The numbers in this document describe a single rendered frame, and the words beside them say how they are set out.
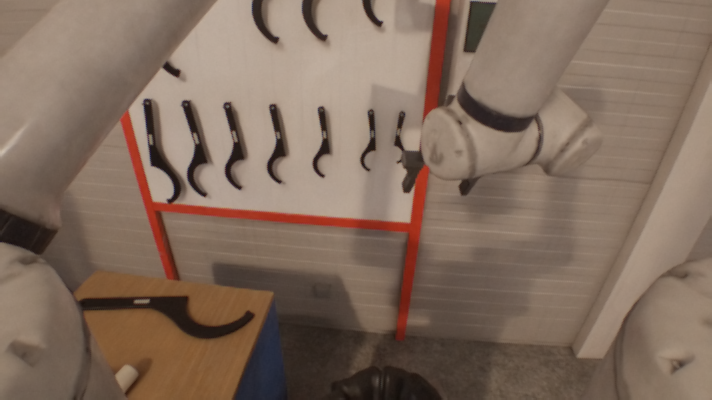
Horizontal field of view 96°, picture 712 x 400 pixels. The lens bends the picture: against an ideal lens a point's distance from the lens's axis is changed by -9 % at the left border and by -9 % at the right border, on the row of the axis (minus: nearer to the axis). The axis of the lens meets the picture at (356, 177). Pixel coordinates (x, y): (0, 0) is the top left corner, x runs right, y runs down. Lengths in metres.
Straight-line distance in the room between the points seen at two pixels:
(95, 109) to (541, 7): 0.42
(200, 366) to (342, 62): 1.17
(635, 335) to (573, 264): 1.94
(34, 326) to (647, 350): 0.33
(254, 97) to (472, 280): 1.48
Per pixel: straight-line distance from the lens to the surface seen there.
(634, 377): 0.27
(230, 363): 1.19
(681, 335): 0.26
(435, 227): 1.85
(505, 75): 0.36
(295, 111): 1.59
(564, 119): 0.50
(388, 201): 1.72
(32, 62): 0.43
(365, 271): 2.04
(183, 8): 0.49
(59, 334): 0.26
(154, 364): 1.26
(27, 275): 0.28
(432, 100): 1.52
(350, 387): 1.44
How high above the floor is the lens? 1.89
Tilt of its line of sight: 28 degrees down
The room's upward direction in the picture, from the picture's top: 2 degrees clockwise
